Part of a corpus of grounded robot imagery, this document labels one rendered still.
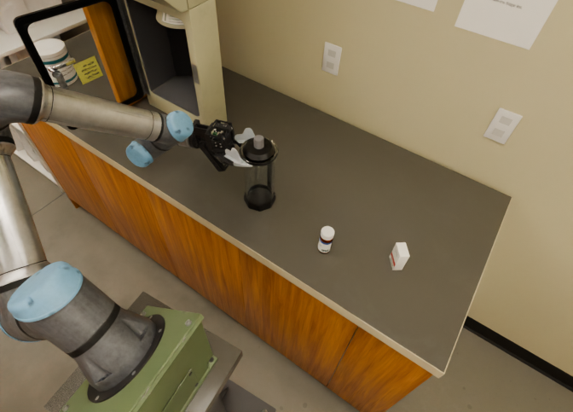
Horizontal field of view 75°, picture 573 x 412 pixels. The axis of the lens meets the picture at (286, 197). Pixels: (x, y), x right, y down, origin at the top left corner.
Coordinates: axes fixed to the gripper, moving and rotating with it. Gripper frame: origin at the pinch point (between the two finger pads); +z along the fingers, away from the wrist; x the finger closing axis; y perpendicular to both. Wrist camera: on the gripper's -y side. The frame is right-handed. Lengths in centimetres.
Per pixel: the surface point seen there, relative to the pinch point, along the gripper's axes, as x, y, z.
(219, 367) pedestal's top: -52, -21, 10
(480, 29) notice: 45, 23, 52
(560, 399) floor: 12, -126, 138
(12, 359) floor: -64, -105, -109
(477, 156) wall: 41, -18, 65
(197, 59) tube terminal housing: 21.5, 14.1, -28.2
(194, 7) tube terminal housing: 23.5, 29.3, -26.5
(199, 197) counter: -6.7, -18.5, -19.8
